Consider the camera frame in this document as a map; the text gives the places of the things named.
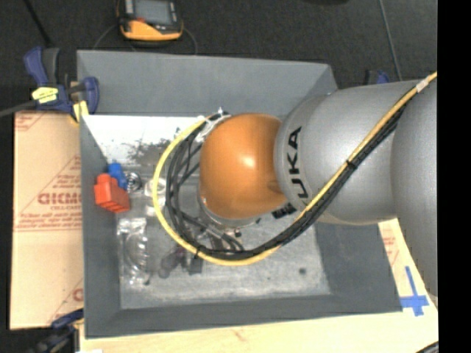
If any red toy block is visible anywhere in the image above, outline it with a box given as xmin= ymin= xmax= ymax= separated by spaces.
xmin=93 ymin=173 xmax=131 ymax=214

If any clear glass thing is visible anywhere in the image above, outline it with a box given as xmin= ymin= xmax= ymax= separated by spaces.
xmin=126 ymin=171 xmax=144 ymax=191

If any blue toy block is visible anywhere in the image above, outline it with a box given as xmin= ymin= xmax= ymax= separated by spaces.
xmin=107 ymin=162 xmax=129 ymax=190

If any clear plastic cup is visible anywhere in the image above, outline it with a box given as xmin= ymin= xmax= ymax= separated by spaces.
xmin=144 ymin=177 xmax=166 ymax=207

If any brown cardboard board red print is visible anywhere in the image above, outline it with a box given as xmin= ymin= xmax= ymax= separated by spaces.
xmin=8 ymin=110 xmax=86 ymax=331

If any clear plastic packet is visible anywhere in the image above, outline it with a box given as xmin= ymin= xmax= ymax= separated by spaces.
xmin=116 ymin=217 xmax=153 ymax=287

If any grey metal bin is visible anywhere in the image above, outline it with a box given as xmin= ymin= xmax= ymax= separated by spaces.
xmin=76 ymin=49 xmax=403 ymax=338

